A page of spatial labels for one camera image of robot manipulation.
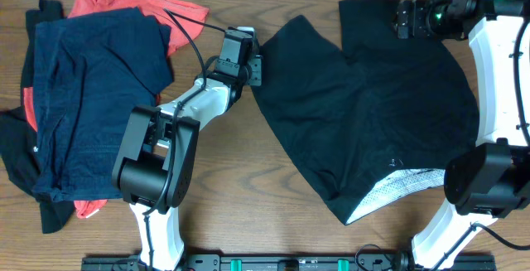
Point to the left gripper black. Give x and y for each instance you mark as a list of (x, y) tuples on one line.
[(256, 65)]

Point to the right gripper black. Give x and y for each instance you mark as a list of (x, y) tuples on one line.
[(417, 10)]

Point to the black shorts with white lining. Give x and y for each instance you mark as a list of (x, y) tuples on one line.
[(372, 120)]

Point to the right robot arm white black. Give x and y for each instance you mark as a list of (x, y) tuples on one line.
[(491, 180)]

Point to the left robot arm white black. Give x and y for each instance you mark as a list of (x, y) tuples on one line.
[(156, 158)]

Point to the red-orange garment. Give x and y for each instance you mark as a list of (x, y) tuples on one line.
[(189, 15)]

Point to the navy blue folded shorts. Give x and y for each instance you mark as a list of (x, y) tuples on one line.
[(89, 73)]

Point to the black garment under pile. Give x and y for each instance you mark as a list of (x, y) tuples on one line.
[(18, 130)]

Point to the black mounting rail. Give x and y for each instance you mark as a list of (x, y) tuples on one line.
[(214, 262)]

